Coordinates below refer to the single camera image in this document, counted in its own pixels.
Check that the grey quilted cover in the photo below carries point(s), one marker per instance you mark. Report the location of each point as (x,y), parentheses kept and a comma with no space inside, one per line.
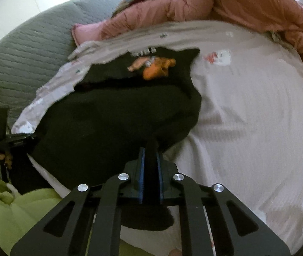
(28,53)

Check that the person's green top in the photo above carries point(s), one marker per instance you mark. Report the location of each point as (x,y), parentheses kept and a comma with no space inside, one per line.
(20,218)

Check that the pink duvet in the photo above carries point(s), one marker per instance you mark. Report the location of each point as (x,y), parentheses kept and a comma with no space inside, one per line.
(234,2)

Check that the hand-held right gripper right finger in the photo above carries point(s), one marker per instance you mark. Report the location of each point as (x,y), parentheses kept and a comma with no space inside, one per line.
(191,205)

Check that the person's right hand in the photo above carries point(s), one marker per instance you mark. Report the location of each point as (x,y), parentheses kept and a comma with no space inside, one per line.
(175,252)

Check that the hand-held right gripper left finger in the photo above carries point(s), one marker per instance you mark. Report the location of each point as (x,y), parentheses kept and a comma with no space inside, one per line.
(108,205)

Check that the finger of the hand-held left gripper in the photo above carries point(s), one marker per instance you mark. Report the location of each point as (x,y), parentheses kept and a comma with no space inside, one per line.
(20,140)
(3,120)

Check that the black sweater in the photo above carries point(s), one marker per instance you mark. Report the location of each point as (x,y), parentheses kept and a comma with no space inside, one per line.
(114,112)

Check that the pink pillow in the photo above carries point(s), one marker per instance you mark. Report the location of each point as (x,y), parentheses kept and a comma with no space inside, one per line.
(87,32)

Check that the printed light bedsheet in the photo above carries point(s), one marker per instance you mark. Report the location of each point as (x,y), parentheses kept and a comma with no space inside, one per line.
(247,125)

